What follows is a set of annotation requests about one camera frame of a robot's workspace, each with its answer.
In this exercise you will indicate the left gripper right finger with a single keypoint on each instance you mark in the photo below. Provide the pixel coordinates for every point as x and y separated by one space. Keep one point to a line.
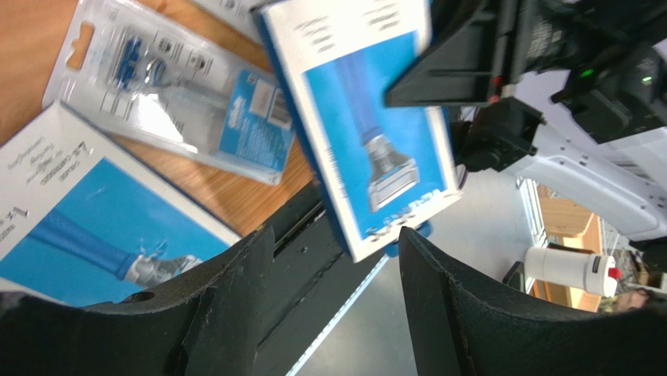
463 322

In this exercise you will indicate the clear blister razor pack left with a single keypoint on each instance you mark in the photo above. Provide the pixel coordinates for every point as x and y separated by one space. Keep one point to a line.
137 74

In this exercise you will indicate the white blue Harry's box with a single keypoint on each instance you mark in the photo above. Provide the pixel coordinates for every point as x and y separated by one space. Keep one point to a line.
381 168
84 221

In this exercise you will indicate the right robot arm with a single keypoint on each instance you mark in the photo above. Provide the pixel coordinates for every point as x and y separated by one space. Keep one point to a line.
569 94

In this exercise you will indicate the clear blister razor pack right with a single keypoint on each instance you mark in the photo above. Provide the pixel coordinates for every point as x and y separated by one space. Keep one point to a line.
235 13

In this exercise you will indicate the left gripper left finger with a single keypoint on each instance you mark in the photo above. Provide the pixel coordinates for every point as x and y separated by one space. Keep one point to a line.
206 321

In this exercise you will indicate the clear blister razor pack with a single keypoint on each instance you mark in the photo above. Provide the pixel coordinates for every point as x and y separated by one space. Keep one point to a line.
235 13
137 74

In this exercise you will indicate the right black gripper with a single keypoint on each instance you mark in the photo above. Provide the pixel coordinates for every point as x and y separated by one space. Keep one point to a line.
457 68

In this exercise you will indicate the white cylinder red cap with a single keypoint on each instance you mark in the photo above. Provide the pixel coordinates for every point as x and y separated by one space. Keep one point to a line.
592 273

